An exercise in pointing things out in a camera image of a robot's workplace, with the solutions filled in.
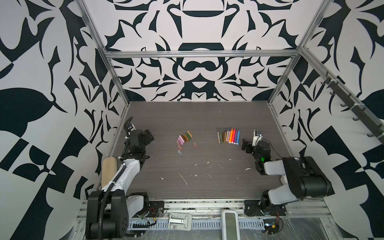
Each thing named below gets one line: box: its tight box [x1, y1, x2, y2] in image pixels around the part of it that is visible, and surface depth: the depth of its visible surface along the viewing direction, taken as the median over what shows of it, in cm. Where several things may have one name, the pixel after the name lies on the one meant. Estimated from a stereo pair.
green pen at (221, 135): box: [219, 127, 223, 143], surface depth 102 cm
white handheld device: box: [221, 209, 241, 240], surface depth 68 cm
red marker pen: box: [231, 129, 236, 144], surface depth 101 cm
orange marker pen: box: [228, 128, 234, 144], surface depth 101 cm
